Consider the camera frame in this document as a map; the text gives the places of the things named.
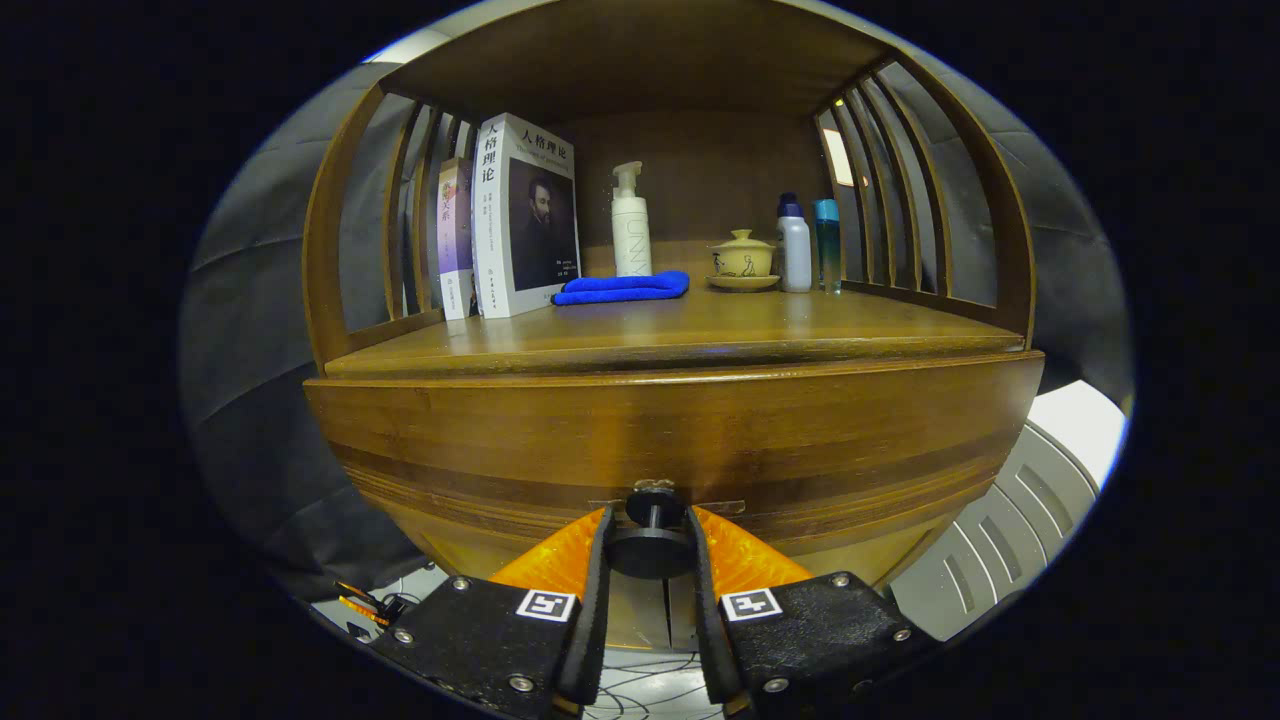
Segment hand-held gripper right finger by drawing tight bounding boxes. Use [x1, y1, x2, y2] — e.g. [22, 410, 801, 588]
[686, 505, 943, 720]

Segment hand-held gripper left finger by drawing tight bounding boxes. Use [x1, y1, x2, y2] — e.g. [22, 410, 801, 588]
[370, 505, 615, 720]

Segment black drawer knob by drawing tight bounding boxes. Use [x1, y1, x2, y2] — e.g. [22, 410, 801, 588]
[603, 484, 698, 581]

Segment wooden drawer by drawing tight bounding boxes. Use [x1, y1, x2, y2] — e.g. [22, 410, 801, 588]
[303, 350, 1047, 591]

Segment wooden cabinet door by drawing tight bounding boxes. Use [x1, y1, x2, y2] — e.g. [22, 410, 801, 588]
[610, 575, 669, 649]
[668, 578, 701, 646]

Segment wooden countertop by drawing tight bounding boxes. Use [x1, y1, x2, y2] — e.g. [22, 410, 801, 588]
[325, 240, 1026, 379]

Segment grey metal cabinet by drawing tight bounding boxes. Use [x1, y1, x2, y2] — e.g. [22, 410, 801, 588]
[885, 380, 1129, 641]

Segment wooden cabinet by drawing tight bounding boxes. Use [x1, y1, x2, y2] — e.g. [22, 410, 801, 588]
[300, 0, 1047, 651]

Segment blue folded cloth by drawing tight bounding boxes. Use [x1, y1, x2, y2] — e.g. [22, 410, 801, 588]
[551, 270, 691, 307]

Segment yellow lidded teacup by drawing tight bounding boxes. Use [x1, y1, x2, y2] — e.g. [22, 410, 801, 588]
[710, 229, 778, 279]

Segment white bottle blue cap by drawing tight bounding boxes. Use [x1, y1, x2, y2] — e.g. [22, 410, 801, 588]
[776, 192, 813, 294]

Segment white pump bottle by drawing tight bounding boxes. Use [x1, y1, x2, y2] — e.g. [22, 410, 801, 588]
[610, 161, 654, 279]

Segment teal clear bottle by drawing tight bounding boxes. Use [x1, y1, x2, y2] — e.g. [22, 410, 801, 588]
[813, 198, 843, 295]

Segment purple book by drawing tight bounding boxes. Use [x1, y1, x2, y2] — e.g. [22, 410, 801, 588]
[436, 157, 479, 322]

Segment white portrait book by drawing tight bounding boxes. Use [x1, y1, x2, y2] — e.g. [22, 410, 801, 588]
[470, 112, 582, 320]

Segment floor cables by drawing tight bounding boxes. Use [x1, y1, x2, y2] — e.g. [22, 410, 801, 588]
[590, 650, 721, 720]

